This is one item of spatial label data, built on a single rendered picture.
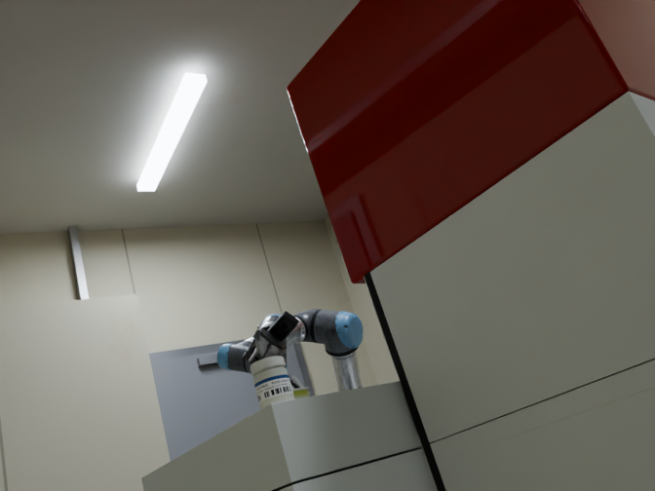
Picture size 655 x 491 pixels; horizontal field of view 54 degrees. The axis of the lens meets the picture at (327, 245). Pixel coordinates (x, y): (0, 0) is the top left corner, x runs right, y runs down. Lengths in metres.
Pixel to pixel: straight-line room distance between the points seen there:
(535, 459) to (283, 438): 0.46
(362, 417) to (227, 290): 4.16
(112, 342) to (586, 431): 3.26
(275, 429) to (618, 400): 0.59
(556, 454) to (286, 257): 4.75
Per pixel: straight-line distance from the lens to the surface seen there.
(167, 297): 5.26
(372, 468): 1.34
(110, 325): 4.13
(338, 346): 2.16
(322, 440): 1.28
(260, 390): 1.30
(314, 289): 5.80
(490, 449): 1.33
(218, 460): 1.43
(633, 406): 1.17
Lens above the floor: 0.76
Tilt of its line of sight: 21 degrees up
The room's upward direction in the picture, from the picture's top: 18 degrees counter-clockwise
